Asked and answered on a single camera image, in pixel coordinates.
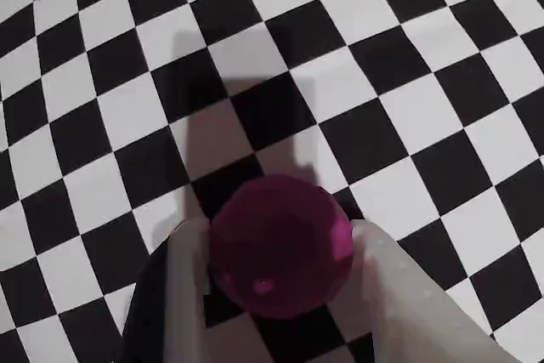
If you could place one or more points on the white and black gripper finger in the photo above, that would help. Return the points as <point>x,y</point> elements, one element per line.
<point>187,278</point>

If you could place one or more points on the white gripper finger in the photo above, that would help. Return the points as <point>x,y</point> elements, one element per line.
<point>404,316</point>

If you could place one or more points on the pink faceted ball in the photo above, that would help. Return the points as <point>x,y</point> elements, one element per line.
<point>280,248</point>

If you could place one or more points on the checkerboard printed white mat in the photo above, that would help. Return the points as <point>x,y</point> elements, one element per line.
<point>297,61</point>

